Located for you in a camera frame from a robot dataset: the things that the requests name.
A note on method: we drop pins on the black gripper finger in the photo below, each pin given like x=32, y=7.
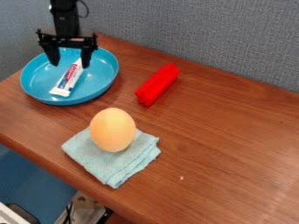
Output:
x=85, y=53
x=52, y=53

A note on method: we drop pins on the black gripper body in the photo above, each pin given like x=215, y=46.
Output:
x=49, y=40

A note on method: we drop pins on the white toothpaste tube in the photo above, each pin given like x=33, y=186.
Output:
x=68, y=80

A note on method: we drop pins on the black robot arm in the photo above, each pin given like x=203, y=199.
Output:
x=65, y=17

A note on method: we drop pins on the blue plastic plate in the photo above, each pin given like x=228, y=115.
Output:
x=40, y=76

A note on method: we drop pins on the red plastic block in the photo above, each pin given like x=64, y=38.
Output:
x=156, y=84

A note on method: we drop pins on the orange egg-shaped ball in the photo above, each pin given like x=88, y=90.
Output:
x=112, y=129

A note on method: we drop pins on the light blue folded cloth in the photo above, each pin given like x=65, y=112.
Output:
x=112, y=168

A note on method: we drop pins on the white object at corner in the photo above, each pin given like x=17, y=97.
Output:
x=8, y=216

